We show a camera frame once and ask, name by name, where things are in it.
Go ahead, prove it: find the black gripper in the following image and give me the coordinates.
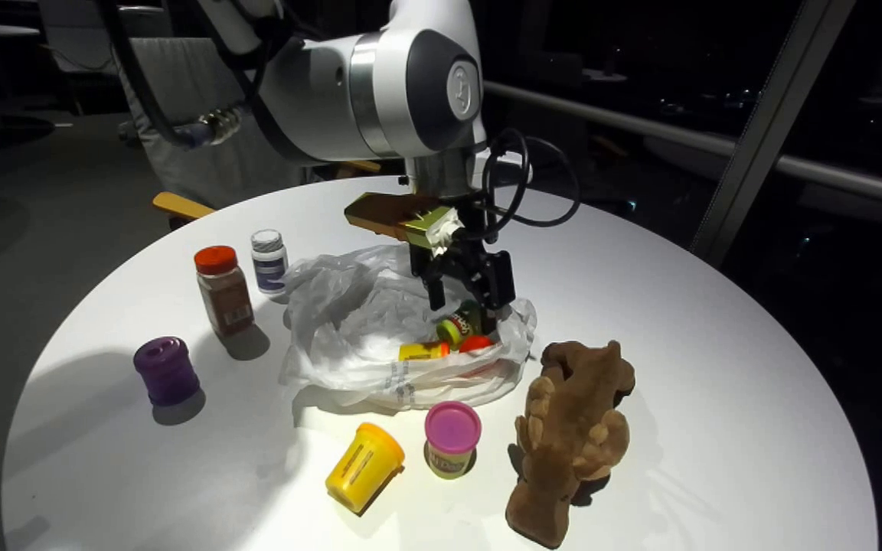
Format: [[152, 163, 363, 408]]
[[407, 235, 518, 334]]

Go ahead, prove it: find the orange round toy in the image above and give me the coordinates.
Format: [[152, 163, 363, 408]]
[[457, 330, 499, 358]]

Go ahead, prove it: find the brown plush toy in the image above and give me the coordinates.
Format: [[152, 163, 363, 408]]
[[503, 335, 640, 551]]

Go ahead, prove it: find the clear jar white lid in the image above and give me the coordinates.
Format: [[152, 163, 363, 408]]
[[247, 226, 291, 298]]

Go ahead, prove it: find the all yellow plastic tub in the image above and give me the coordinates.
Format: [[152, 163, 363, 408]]
[[321, 420, 407, 516]]

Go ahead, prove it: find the red lid spice jar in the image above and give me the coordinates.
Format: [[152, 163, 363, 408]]
[[189, 240, 261, 340]]

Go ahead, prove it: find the purple plastic cylinder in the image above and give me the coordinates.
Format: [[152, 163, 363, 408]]
[[130, 334, 205, 411]]

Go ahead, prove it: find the white plastic bag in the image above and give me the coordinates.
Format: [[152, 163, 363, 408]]
[[278, 240, 543, 417]]

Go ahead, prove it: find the yellow flat board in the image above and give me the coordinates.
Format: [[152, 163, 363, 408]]
[[151, 185, 221, 223]]

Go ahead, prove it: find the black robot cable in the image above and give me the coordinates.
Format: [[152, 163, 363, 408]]
[[478, 126, 585, 233]]

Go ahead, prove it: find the grey horizontal metal rail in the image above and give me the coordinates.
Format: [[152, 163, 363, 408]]
[[483, 79, 882, 213]]

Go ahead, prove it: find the grey vertical metal post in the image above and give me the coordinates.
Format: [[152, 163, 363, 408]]
[[691, 0, 859, 266]]

